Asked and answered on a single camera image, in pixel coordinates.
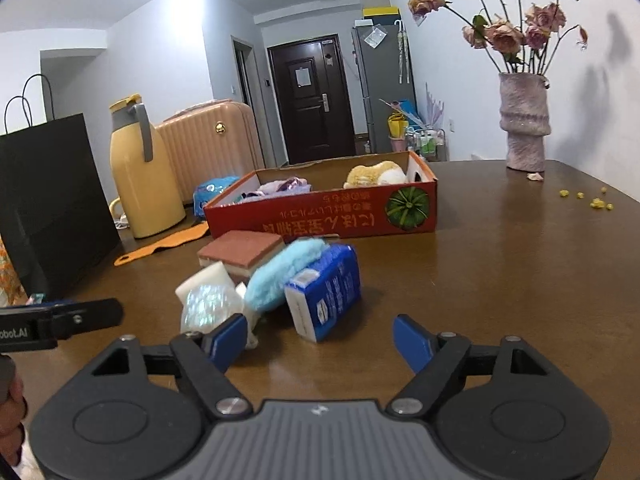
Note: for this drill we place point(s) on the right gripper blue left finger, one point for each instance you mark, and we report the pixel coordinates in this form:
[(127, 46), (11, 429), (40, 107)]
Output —
[(226, 342)]

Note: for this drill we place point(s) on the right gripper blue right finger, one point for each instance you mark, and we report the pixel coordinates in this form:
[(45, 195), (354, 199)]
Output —
[(416, 345)]

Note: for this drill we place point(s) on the iridescent soft ball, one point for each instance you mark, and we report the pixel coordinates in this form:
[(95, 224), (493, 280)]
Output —
[(208, 306)]

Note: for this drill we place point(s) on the white foam cylinder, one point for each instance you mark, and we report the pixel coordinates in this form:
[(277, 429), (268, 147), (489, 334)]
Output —
[(215, 274)]

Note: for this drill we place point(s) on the light blue fluffy cloth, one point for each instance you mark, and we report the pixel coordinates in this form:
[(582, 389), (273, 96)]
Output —
[(265, 289)]

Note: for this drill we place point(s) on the brown layered sponge block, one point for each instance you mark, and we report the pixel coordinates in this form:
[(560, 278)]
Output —
[(241, 252)]

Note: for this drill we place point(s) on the blue white tissue box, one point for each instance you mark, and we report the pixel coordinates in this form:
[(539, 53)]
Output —
[(322, 293)]

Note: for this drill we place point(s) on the purple fluffy cloth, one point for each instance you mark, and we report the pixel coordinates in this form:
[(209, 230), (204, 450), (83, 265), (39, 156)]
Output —
[(277, 188)]

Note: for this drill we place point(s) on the yellow plush toy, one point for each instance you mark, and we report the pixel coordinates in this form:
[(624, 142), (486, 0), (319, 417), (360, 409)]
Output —
[(383, 173)]

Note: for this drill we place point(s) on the person left hand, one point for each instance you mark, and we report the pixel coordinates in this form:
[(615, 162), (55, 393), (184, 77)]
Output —
[(12, 431)]

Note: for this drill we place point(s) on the black paper bag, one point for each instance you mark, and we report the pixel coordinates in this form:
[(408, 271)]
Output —
[(55, 222)]

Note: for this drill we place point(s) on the blue tissue pack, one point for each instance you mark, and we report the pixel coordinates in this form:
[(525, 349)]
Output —
[(207, 191)]

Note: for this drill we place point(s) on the yellow thermos jug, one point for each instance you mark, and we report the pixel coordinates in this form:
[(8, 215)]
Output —
[(146, 186)]

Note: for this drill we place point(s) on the red cardboard box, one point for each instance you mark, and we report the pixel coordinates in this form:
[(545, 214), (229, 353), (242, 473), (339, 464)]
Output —
[(330, 209)]

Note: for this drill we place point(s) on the pink ribbed suitcase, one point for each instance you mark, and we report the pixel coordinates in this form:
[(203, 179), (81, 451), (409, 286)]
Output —
[(214, 139)]

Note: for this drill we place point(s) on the yellow crumbs on table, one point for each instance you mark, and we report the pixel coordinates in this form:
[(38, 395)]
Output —
[(597, 203)]

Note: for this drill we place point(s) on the pink textured vase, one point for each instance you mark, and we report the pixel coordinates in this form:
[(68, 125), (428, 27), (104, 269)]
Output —
[(524, 116)]

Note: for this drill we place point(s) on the dark entrance door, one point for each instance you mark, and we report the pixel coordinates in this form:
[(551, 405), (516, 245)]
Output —
[(313, 101)]

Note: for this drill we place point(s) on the grey refrigerator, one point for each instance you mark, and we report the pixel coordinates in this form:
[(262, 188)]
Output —
[(384, 72)]

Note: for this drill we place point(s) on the dried pink roses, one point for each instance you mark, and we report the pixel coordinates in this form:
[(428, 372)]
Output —
[(526, 37)]

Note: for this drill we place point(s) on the yellow box on refrigerator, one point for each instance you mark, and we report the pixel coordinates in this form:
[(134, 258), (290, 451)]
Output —
[(376, 11)]

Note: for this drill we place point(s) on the wire storage rack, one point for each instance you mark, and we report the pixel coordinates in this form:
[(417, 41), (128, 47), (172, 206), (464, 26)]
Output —
[(430, 144)]

